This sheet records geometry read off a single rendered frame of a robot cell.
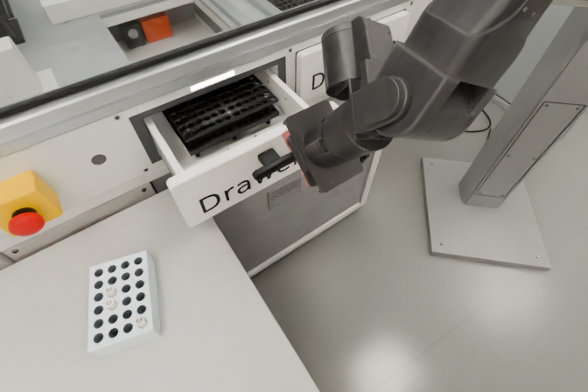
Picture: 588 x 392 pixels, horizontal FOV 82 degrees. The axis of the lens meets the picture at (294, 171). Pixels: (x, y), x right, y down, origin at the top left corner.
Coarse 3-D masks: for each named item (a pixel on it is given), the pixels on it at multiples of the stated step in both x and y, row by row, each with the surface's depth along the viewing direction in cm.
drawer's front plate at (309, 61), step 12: (408, 12) 73; (396, 24) 73; (396, 36) 75; (312, 48) 64; (300, 60) 64; (312, 60) 65; (300, 72) 66; (312, 72) 67; (300, 84) 68; (324, 84) 72; (300, 96) 70; (312, 96) 72
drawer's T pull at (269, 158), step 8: (264, 152) 51; (272, 152) 51; (264, 160) 50; (272, 160) 50; (280, 160) 50; (288, 160) 50; (264, 168) 49; (272, 168) 49; (280, 168) 50; (256, 176) 48; (264, 176) 49
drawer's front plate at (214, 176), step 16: (240, 144) 49; (256, 144) 49; (272, 144) 51; (208, 160) 47; (224, 160) 47; (240, 160) 49; (256, 160) 51; (176, 176) 46; (192, 176) 46; (208, 176) 47; (224, 176) 49; (240, 176) 52; (272, 176) 57; (176, 192) 46; (192, 192) 48; (208, 192) 50; (224, 192) 52; (192, 208) 50; (208, 208) 52; (224, 208) 55; (192, 224) 53
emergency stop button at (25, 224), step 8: (16, 216) 46; (24, 216) 46; (32, 216) 46; (40, 216) 48; (8, 224) 46; (16, 224) 45; (24, 224) 46; (32, 224) 47; (40, 224) 48; (16, 232) 46; (24, 232) 47; (32, 232) 48
